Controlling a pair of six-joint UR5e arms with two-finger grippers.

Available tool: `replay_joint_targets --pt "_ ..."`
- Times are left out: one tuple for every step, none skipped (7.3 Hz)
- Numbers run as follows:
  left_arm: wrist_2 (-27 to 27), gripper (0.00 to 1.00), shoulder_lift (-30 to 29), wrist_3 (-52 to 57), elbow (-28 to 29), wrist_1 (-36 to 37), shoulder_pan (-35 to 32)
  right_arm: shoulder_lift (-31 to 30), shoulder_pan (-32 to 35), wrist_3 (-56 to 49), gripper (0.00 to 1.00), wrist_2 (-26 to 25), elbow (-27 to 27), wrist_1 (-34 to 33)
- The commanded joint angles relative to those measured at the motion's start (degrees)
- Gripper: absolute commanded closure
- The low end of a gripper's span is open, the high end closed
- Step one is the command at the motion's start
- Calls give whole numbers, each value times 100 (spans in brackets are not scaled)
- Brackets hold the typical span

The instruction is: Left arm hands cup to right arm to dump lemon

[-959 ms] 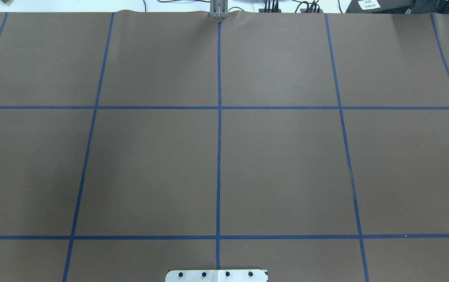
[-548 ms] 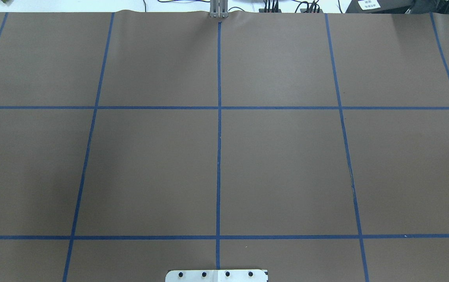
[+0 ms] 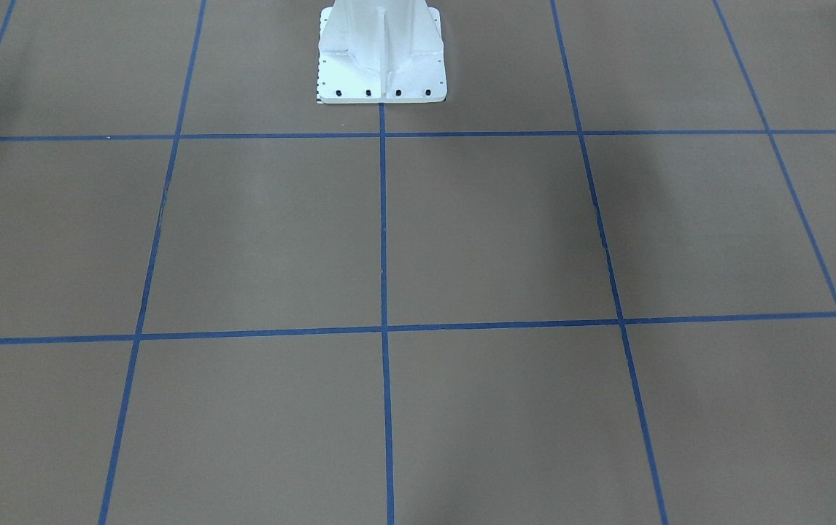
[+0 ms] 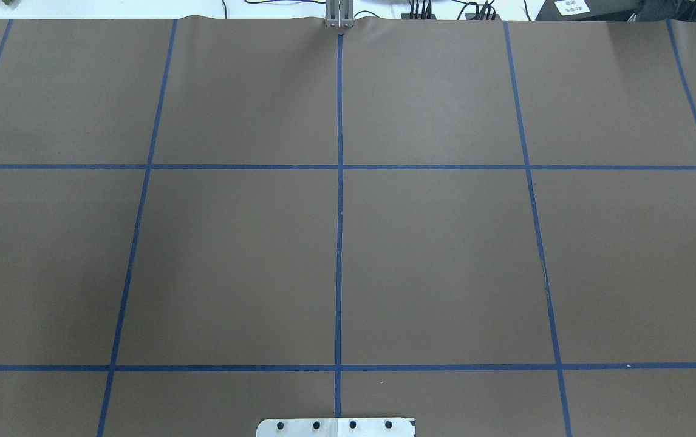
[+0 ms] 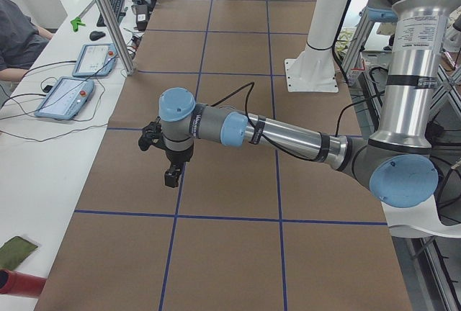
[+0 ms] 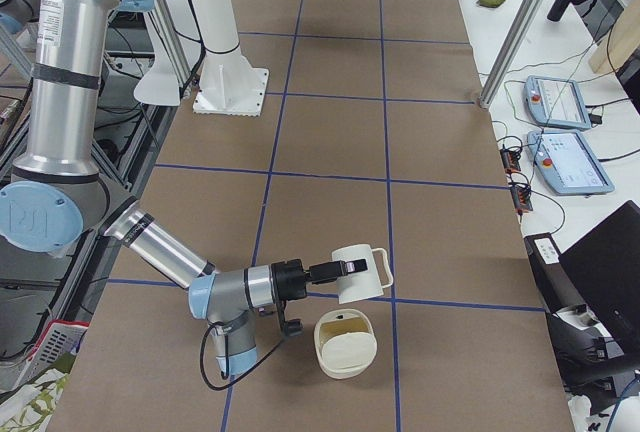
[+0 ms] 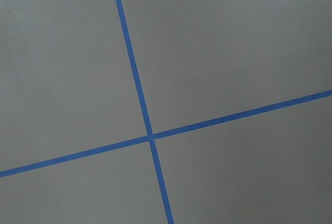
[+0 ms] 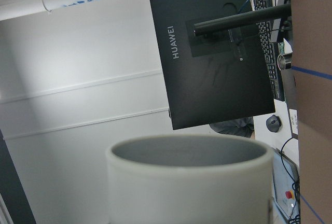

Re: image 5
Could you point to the far blue teach pendant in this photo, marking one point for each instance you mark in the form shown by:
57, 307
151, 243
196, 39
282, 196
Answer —
95, 60

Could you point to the red cylinder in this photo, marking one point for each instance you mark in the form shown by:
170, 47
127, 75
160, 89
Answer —
17, 284

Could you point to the black keyboard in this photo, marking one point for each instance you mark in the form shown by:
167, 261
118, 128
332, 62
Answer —
118, 8

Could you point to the green cloth pouch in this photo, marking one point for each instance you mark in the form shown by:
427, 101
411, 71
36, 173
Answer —
15, 251

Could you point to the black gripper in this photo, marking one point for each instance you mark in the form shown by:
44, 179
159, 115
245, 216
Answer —
178, 155

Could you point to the white curved chair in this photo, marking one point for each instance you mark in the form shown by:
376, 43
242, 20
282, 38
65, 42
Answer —
418, 222

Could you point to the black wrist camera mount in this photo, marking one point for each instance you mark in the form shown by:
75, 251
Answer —
152, 135

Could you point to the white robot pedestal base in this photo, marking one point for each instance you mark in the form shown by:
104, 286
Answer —
313, 70

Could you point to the green clamp tool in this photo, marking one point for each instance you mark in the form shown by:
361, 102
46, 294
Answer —
76, 23

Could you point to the blue teach pendant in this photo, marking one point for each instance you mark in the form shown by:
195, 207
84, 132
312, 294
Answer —
95, 60
65, 99

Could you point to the black computer mouse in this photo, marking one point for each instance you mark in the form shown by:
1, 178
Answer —
96, 35

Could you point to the near blue teach pendant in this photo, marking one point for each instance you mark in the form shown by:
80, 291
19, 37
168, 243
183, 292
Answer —
65, 99

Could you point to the aluminium frame post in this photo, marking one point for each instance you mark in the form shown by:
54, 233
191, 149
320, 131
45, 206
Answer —
112, 25

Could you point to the seated person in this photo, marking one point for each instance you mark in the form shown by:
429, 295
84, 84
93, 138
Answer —
22, 42

